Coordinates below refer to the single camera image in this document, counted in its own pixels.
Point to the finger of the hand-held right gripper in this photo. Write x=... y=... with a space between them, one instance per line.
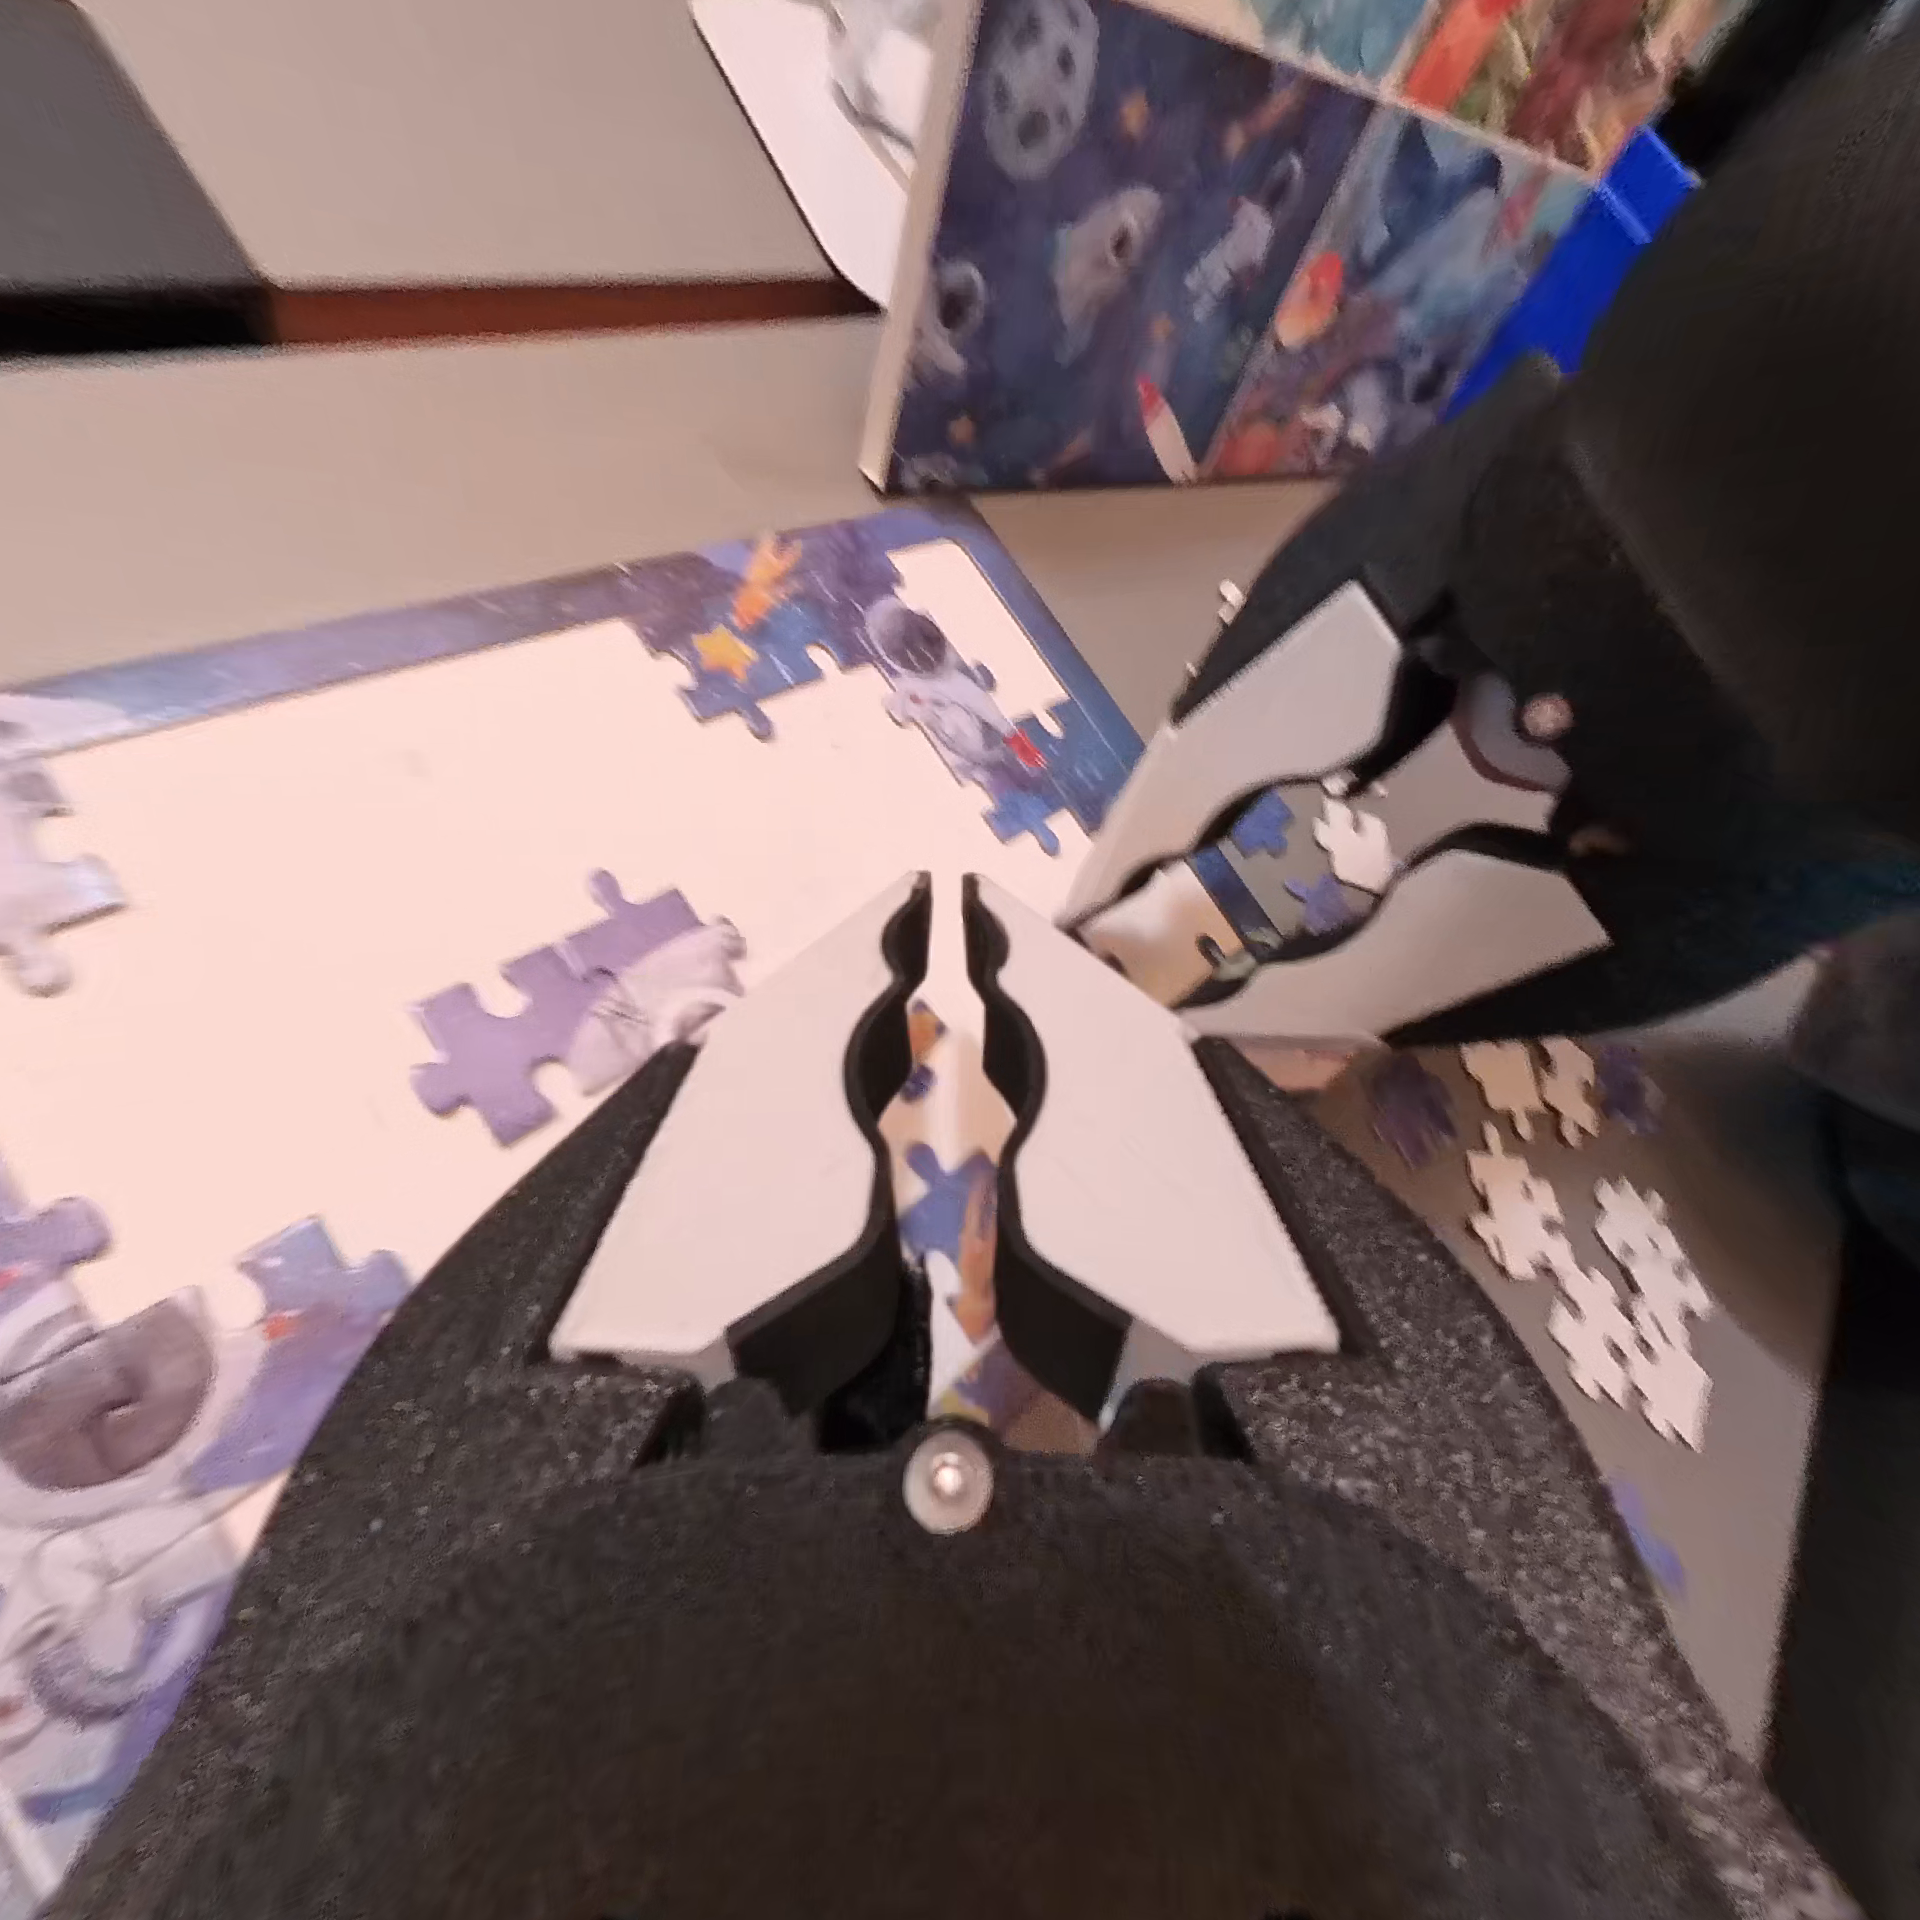
x=1470 y=931
x=1277 y=705

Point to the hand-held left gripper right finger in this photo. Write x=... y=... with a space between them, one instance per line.
x=1171 y=1184

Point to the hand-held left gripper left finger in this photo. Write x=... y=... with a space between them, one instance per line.
x=720 y=1184

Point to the grey satellite puzzle piece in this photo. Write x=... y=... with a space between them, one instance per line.
x=646 y=974

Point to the blue starry puzzle piece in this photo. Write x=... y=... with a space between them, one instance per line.
x=1651 y=1539
x=1022 y=820

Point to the pile of puzzle pieces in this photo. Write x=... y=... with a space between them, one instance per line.
x=1590 y=1259

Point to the blue space puzzle frame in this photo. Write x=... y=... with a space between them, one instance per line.
x=376 y=838

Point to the moon crater puzzle piece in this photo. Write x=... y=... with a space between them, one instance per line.
x=44 y=869

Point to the person's right forearm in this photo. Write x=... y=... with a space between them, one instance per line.
x=1862 y=1141

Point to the plain purple puzzle piece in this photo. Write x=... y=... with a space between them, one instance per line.
x=495 y=1049

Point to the white astronaut puzzle piece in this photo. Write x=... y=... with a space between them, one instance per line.
x=938 y=675

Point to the blue plastic bin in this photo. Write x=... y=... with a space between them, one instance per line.
x=1576 y=270

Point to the space print puzzle box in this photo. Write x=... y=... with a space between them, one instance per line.
x=1125 y=270

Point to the joined comet star puzzle pieces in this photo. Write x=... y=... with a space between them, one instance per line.
x=750 y=629

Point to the pale tablet stand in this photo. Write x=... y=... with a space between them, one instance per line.
x=840 y=134

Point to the adjacent grey table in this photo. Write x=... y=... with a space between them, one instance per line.
x=452 y=148

